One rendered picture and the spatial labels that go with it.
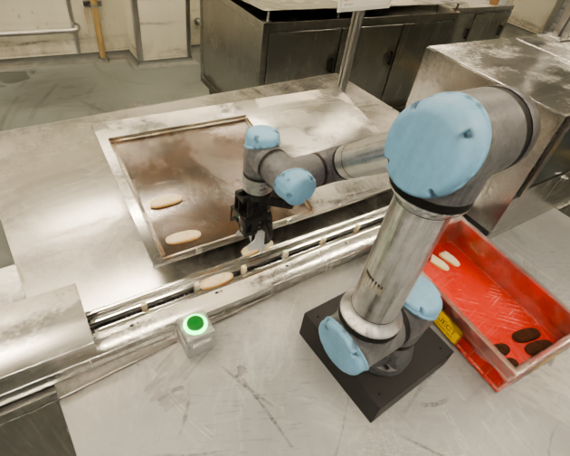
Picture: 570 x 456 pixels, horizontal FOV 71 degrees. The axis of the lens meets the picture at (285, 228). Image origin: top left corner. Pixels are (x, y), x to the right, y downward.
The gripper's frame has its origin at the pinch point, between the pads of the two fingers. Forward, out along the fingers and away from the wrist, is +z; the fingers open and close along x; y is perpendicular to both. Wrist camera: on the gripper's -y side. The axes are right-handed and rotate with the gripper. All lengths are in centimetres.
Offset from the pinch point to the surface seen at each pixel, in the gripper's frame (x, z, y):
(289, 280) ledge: 9.9, 8.6, -5.1
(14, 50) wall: -371, 81, 15
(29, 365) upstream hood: 6, 2, 58
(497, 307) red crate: 47, 12, -56
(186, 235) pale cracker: -14.7, 3.1, 14.3
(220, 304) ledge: 7.9, 7.6, 15.9
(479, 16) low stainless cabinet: -195, 25, -409
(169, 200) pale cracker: -28.3, 0.8, 13.3
